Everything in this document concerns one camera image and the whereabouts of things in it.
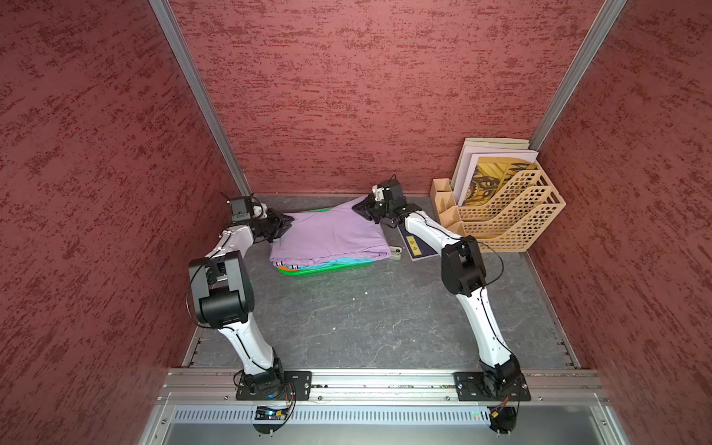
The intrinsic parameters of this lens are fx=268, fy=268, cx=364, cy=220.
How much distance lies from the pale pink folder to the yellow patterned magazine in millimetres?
14

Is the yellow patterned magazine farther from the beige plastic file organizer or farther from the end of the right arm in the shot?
the end of the right arm

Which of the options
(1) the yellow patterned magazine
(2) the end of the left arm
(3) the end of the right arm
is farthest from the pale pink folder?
(2) the end of the left arm

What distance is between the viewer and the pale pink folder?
0.97 metres

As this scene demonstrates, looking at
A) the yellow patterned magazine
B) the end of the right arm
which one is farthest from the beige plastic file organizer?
the end of the right arm

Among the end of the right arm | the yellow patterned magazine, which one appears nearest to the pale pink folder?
the yellow patterned magazine

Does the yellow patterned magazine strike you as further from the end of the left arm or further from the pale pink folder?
the end of the left arm

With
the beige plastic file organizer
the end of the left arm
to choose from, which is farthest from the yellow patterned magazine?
the end of the left arm

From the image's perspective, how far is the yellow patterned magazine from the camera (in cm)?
97

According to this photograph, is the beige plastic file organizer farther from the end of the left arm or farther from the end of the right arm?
the end of the left arm

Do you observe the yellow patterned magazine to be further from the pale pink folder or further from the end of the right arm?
the end of the right arm

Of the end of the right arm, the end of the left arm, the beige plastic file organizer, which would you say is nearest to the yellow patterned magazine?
the beige plastic file organizer

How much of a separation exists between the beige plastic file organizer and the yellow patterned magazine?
0.04ft

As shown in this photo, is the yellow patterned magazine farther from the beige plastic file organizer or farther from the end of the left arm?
the end of the left arm
